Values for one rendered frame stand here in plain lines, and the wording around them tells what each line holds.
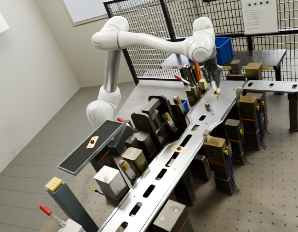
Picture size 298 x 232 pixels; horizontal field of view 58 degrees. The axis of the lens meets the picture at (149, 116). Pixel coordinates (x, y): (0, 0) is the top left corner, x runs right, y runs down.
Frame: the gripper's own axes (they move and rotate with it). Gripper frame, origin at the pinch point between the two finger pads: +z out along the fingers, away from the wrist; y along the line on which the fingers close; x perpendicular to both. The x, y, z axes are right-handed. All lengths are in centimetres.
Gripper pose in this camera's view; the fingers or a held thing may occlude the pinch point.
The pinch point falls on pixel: (215, 87)
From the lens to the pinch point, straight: 162.9
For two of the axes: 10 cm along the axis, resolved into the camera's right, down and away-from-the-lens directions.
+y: 7.7, 1.2, -6.3
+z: 3.1, 7.8, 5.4
